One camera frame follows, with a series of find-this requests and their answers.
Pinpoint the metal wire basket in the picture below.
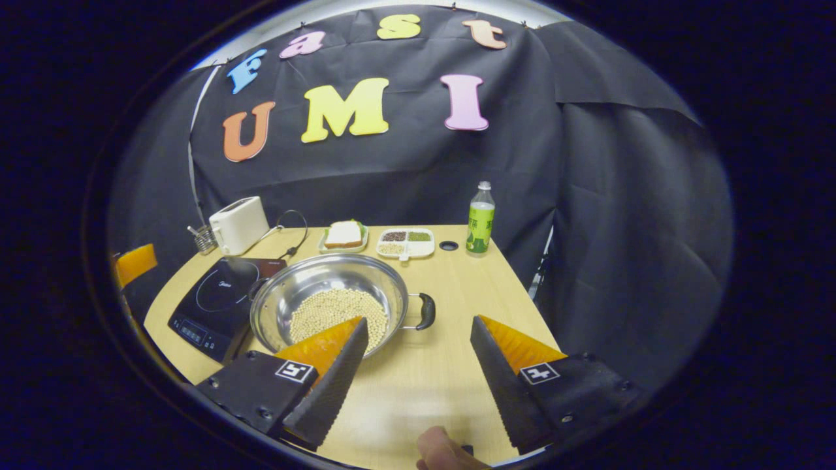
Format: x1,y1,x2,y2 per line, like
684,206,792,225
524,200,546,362
187,224,218,255

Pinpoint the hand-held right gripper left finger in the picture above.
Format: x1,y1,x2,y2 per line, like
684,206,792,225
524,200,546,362
195,317,370,451

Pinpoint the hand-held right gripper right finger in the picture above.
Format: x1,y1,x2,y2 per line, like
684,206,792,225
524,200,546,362
470,315,644,456

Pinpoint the stainless steel pot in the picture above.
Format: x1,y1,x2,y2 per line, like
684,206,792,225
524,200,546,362
249,253,436,358

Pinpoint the green drink bottle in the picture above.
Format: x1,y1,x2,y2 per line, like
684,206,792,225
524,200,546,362
466,181,496,255

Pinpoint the sandwich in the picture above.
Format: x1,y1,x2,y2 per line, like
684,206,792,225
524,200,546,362
325,221,364,249

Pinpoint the pile of soybeans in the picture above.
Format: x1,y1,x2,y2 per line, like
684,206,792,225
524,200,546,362
289,288,389,353

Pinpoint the black backdrop cloth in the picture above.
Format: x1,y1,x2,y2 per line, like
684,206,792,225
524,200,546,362
108,5,735,392

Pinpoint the white divided tray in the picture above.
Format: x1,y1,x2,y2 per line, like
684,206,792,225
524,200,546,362
377,228,436,262

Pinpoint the white toaster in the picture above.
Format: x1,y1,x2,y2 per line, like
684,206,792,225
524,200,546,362
209,196,270,257

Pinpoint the white plate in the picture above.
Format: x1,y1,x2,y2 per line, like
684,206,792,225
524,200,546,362
318,222,370,255

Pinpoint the black induction cooktop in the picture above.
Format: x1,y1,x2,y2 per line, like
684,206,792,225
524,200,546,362
168,257,288,364

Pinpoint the black power cord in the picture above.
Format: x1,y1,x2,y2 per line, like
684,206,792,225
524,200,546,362
276,210,309,260

